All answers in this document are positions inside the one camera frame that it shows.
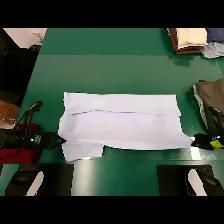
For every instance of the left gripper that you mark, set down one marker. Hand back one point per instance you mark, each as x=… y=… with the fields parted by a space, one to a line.
x=51 y=140

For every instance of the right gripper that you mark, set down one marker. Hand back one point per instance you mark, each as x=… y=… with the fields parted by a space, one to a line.
x=202 y=141

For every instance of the white shirt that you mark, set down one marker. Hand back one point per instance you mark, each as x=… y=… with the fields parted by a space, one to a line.
x=126 y=126

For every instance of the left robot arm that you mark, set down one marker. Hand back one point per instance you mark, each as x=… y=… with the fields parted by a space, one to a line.
x=16 y=138

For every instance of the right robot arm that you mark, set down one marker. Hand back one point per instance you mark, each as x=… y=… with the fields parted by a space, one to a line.
x=173 y=180

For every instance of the red garment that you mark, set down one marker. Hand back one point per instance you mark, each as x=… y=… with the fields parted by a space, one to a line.
x=18 y=155

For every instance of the grey-brown garment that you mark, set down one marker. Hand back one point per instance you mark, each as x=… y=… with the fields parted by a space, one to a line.
x=210 y=93

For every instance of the pale blue garment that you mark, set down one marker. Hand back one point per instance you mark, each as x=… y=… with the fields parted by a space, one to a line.
x=213 y=50

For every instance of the cream garment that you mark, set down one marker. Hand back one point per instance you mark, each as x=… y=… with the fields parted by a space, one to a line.
x=191 y=36

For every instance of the dark blue garment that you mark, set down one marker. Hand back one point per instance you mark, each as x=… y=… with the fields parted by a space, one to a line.
x=216 y=34

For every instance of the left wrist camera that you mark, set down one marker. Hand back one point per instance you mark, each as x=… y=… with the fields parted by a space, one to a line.
x=33 y=107

